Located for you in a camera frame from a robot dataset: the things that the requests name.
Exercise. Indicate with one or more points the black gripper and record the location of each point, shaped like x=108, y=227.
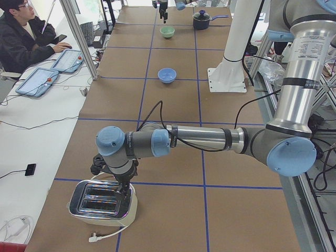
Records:
x=124, y=178
x=163, y=6

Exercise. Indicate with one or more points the green bowl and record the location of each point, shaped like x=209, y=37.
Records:
x=167, y=31

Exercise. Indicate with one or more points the blue bowl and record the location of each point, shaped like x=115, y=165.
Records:
x=167, y=75

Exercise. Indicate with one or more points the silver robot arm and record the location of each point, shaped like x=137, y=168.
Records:
x=283, y=145
x=180, y=5

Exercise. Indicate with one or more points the cream and chrome toaster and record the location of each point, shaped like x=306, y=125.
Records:
x=96, y=202

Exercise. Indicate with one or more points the dark blue saucepan with lid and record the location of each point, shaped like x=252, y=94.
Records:
x=202, y=19

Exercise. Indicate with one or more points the black keyboard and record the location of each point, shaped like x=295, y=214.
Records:
x=87, y=31

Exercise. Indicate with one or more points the small black puck device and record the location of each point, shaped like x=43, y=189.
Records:
x=30, y=169

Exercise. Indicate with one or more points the small metal cylinder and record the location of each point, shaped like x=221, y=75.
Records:
x=83, y=91

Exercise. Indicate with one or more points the upper blue teach pendant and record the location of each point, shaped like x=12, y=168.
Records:
x=68, y=62

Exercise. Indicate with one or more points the blue teach pendant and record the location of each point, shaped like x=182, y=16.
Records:
x=38, y=82
x=68, y=62

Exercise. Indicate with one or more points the lower blue teach pendant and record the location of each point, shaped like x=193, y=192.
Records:
x=38, y=82

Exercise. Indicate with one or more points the seated person in black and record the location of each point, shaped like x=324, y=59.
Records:
x=25, y=38

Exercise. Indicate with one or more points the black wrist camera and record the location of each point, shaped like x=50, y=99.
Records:
x=98, y=165
x=155, y=4

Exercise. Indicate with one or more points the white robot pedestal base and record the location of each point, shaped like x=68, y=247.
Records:
x=228, y=76

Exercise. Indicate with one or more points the aluminium frame post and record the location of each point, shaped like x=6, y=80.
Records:
x=77, y=33

